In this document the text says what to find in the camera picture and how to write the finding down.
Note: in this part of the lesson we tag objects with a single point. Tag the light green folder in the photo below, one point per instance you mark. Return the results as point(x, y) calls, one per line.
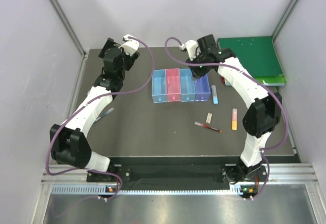
point(272, 81)

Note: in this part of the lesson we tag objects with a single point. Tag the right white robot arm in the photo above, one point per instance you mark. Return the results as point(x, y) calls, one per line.
point(263, 112)

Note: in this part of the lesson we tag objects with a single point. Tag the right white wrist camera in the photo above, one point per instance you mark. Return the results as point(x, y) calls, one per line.
point(190, 47)

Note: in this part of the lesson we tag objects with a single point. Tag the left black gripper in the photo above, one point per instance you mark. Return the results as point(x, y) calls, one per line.
point(129, 59)

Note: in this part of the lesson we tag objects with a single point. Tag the blue grey eraser stick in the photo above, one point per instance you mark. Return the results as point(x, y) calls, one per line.
point(214, 94)

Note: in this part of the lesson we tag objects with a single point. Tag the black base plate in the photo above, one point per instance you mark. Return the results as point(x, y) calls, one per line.
point(183, 172)

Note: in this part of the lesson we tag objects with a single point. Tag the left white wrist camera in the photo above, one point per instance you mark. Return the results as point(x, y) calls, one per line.
point(130, 45)

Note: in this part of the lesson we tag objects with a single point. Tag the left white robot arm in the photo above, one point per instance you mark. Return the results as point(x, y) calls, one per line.
point(68, 141)

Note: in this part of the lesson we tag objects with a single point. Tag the dark green binder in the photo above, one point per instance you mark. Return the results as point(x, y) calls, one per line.
point(256, 54)

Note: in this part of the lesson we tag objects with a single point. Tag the small grey eraser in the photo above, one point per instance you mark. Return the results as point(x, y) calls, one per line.
point(209, 117)

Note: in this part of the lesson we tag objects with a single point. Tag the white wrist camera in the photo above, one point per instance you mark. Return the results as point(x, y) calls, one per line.
point(190, 47)
point(130, 45)

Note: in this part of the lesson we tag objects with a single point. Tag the red pen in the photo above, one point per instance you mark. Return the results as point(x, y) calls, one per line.
point(207, 127)

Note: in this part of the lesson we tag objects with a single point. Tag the blue pen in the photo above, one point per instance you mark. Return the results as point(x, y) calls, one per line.
point(104, 114)

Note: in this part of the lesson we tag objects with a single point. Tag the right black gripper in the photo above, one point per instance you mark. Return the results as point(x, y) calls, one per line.
point(199, 73)

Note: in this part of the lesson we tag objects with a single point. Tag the pink plastic tray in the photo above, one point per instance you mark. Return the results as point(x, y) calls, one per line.
point(173, 85)

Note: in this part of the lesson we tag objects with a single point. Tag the light blue tray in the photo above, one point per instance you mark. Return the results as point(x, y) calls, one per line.
point(159, 86)
point(188, 91)

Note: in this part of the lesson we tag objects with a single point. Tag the purple plastic tray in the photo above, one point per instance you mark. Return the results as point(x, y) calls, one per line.
point(202, 87)

